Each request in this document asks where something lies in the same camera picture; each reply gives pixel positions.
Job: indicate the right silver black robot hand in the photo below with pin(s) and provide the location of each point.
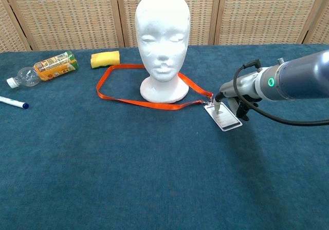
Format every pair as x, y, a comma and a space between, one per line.
244, 86

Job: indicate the white ID card holder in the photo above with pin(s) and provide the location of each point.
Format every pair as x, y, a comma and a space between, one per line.
228, 122

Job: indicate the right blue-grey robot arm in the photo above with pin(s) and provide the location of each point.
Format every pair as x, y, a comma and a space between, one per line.
303, 76

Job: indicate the white foam mannequin head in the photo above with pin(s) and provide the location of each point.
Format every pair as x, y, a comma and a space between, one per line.
162, 35

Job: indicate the yellow and green sponge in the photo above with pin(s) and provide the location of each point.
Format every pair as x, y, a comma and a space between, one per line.
105, 59

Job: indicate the teal table cloth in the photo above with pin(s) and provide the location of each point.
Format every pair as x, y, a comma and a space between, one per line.
77, 176

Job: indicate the plastic bottle with orange label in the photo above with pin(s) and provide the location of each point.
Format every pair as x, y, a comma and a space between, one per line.
51, 68

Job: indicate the woven rattan folding screen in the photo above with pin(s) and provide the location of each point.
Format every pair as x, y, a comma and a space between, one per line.
64, 14

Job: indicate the white marker with blue cap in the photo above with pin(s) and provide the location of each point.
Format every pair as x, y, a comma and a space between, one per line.
13, 102

